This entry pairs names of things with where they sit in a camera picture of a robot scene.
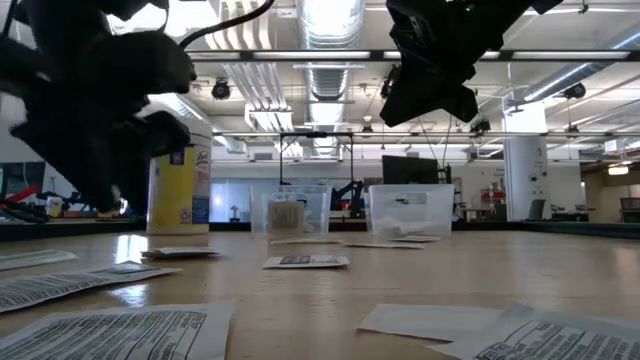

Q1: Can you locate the black overhead camera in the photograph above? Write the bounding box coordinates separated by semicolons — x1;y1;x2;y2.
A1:
379;63;401;100

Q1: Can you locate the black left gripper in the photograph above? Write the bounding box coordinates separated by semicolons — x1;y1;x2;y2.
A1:
12;94;151;216

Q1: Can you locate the silver ceiling air duct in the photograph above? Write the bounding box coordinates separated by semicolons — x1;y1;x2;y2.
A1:
297;0;366;161

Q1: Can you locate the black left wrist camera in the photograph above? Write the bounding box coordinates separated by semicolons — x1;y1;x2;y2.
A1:
142;110;192;157

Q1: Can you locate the white bandage wrapper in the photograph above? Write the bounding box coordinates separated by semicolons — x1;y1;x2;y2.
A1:
343;242;426;250
382;220;444;236

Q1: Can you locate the white round column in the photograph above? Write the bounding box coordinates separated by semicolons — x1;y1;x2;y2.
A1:
502;102;551;222

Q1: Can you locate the yellow disinfecting wipes canister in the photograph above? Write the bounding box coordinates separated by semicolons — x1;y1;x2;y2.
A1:
146;117;214;236

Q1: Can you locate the green striped bandage wrapper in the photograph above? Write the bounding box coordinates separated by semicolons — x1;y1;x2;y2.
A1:
0;249;80;273

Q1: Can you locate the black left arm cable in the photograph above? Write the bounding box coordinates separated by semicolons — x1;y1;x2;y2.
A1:
177;0;276;51

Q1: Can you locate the black monitor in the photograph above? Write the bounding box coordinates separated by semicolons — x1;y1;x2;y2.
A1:
382;154;440;185

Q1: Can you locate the plain white packet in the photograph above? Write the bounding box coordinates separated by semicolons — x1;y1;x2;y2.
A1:
357;304;504;343

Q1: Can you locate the clear plastic bin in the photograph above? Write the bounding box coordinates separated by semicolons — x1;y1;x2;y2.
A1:
367;183;455;238
248;183;334;237

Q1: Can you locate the grey round ceiling pipe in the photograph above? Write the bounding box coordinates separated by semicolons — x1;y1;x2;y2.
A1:
522;24;640;104

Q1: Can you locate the black background station frame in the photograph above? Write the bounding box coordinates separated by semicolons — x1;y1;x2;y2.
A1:
277;131;356;186

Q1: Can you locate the dark wall screen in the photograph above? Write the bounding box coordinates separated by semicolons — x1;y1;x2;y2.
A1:
0;160;47;195

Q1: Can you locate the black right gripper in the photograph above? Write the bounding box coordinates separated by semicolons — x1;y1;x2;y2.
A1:
379;0;506;127

